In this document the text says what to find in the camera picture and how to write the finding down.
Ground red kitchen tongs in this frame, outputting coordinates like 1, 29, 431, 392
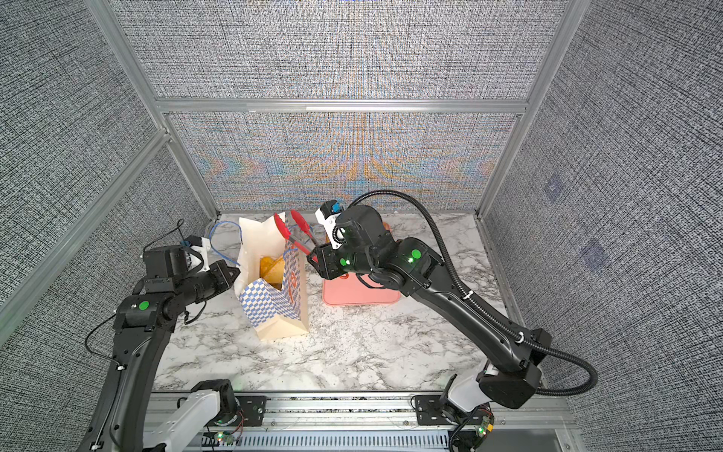
273, 209, 319, 263

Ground checkered paper bag blue handles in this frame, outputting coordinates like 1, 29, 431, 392
208, 214, 310, 341

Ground triangular tan bread slice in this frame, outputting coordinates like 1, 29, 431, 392
259, 256, 284, 290

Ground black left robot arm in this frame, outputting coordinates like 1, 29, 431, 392
79, 245, 240, 451

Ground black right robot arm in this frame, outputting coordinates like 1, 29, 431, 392
308, 201, 551, 412

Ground pink plastic tray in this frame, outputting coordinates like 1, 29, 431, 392
322, 273, 401, 306

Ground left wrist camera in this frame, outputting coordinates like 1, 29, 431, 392
181, 235, 211, 272

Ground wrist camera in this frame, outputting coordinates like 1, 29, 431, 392
181, 235, 211, 272
314, 200, 344, 250

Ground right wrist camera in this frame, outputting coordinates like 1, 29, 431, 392
314, 200, 344, 250

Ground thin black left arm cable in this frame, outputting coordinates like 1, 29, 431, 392
84, 313, 128, 368

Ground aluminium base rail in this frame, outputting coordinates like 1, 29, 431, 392
186, 391, 586, 451

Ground black corrugated cable conduit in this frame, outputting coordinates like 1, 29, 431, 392
346, 188, 599, 397

